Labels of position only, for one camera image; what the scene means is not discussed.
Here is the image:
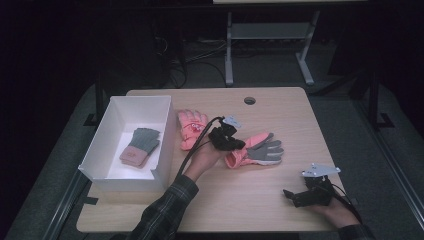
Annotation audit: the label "left hand-held gripper black cable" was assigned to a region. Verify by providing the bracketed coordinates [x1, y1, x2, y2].
[174, 115, 226, 181]

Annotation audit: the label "white cardboard box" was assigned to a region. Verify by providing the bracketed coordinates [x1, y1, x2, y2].
[78, 95, 178, 193]

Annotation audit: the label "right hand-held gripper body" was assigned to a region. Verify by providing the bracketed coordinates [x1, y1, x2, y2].
[298, 163, 342, 208]

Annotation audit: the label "pink glove with grey palm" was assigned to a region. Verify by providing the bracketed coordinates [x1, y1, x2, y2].
[224, 132, 285, 170]

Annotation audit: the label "black metal stand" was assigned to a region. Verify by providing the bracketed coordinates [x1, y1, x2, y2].
[83, 71, 105, 127]
[349, 64, 395, 132]

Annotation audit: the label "bundle of black floor cables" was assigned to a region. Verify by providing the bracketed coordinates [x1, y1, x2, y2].
[153, 35, 228, 90]

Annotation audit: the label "grey metal table frame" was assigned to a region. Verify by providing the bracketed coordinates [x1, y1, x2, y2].
[224, 9, 322, 88]

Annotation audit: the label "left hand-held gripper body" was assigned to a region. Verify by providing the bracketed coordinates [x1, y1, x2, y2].
[208, 115, 243, 151]

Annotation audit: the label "pink glove with cartoon print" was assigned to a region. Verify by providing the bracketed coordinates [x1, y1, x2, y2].
[177, 109, 210, 151]

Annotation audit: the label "person's left hand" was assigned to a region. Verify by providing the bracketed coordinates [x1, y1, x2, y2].
[183, 141, 228, 183]

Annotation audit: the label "right hand-held gripper black cable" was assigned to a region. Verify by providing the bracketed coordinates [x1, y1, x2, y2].
[328, 184, 363, 224]

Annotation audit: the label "person's right hand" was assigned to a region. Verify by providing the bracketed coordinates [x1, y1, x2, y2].
[308, 198, 359, 230]

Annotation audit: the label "grey metal floor rail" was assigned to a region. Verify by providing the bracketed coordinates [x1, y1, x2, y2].
[353, 98, 424, 232]
[41, 169, 92, 240]

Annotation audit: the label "hand-held gripper black cable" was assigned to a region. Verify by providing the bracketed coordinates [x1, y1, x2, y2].
[174, 115, 226, 181]
[328, 184, 363, 224]

